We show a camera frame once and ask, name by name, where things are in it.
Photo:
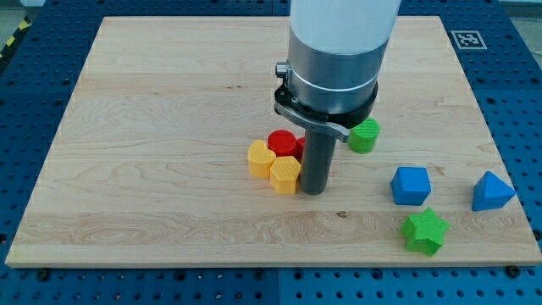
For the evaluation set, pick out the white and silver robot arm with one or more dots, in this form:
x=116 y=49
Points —
x=335 y=51

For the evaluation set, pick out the green star block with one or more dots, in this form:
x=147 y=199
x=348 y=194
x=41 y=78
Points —
x=424 y=232

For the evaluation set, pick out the blue triangle block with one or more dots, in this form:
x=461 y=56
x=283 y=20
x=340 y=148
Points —
x=491 y=192

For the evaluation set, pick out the yellow heart block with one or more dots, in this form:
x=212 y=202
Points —
x=260 y=159

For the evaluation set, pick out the red cylinder block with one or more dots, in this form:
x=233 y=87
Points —
x=282 y=142

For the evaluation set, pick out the yellow hexagon block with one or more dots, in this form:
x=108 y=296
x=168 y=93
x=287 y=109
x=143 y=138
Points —
x=284 y=174

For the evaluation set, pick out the red block behind pusher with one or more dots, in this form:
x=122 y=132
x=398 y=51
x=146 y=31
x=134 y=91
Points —
x=300 y=144

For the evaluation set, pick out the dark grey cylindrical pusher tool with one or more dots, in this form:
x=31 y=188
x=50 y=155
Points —
x=315 y=162

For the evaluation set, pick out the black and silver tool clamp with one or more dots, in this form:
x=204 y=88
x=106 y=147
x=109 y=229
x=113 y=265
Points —
x=313 y=118

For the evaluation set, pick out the green cylinder block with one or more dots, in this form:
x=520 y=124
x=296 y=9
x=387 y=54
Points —
x=363 y=137

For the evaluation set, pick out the light wooden board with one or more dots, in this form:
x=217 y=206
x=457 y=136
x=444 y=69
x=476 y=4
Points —
x=148 y=168

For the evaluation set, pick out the blue cube block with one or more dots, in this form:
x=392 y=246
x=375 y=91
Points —
x=410 y=186

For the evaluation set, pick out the black and white fiducial marker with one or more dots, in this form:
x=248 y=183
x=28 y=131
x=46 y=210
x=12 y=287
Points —
x=468 y=40

